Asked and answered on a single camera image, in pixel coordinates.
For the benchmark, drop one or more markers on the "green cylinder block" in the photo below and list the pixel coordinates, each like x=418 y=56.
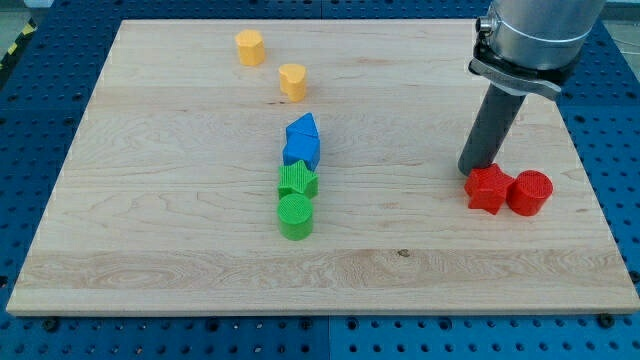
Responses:
x=295 y=215

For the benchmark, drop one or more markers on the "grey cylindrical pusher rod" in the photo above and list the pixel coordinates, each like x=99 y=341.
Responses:
x=493 y=121

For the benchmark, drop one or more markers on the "green star block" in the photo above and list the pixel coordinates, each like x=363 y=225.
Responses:
x=296 y=178

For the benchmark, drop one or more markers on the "blue triangle block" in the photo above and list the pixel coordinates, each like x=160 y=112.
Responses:
x=304 y=125

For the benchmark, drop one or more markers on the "blue cube block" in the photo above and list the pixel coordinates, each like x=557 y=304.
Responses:
x=300 y=147

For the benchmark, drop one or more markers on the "light wooden board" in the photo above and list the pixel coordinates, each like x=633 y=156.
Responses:
x=166 y=204

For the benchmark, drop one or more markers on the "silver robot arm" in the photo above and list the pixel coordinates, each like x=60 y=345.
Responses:
x=522 y=47

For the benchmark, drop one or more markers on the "red cylinder block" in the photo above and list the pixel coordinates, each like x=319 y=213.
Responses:
x=529 y=192

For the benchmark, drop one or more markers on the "red star block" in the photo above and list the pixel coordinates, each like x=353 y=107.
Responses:
x=488 y=188

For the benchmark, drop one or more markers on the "yellow hexagon block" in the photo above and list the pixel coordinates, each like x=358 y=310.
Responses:
x=250 y=46

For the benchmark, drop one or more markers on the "yellow heart block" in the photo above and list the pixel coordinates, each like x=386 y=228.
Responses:
x=293 y=81

